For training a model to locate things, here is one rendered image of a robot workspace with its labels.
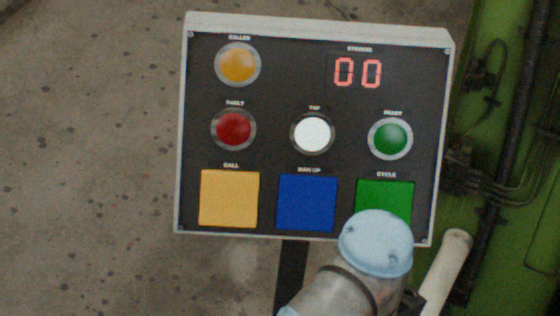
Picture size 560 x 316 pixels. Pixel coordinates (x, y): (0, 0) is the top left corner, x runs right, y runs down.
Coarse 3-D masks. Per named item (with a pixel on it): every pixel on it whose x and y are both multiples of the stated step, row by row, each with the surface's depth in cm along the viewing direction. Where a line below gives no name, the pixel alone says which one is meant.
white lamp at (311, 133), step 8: (304, 120) 159; (312, 120) 159; (320, 120) 159; (296, 128) 160; (304, 128) 160; (312, 128) 160; (320, 128) 160; (328, 128) 160; (296, 136) 160; (304, 136) 160; (312, 136) 160; (320, 136) 160; (328, 136) 160; (304, 144) 160; (312, 144) 160; (320, 144) 160
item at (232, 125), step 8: (224, 120) 159; (232, 120) 159; (240, 120) 159; (216, 128) 159; (224, 128) 159; (232, 128) 159; (240, 128) 159; (248, 128) 159; (224, 136) 159; (232, 136) 159; (240, 136) 159; (248, 136) 160; (232, 144) 160
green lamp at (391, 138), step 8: (384, 128) 160; (392, 128) 160; (400, 128) 160; (376, 136) 161; (384, 136) 161; (392, 136) 161; (400, 136) 161; (376, 144) 161; (384, 144) 161; (392, 144) 161; (400, 144) 161; (384, 152) 161; (392, 152) 161
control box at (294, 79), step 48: (192, 48) 156; (288, 48) 156; (336, 48) 157; (384, 48) 157; (432, 48) 158; (192, 96) 158; (240, 96) 158; (288, 96) 158; (336, 96) 159; (384, 96) 159; (432, 96) 160; (192, 144) 160; (240, 144) 160; (288, 144) 161; (336, 144) 161; (432, 144) 162; (192, 192) 162; (432, 192) 164; (336, 240) 165
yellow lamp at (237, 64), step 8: (240, 48) 156; (224, 56) 156; (232, 56) 156; (240, 56) 156; (248, 56) 156; (224, 64) 156; (232, 64) 156; (240, 64) 156; (248, 64) 156; (224, 72) 157; (232, 72) 157; (240, 72) 157; (248, 72) 157; (232, 80) 157; (240, 80) 157
